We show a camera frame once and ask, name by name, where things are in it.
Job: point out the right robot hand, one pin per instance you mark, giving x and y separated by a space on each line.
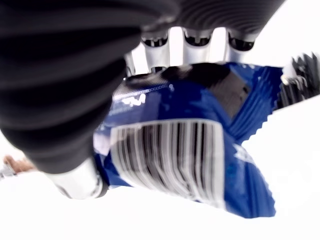
55 75

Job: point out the blue Oreo packet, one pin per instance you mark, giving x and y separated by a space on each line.
185 110

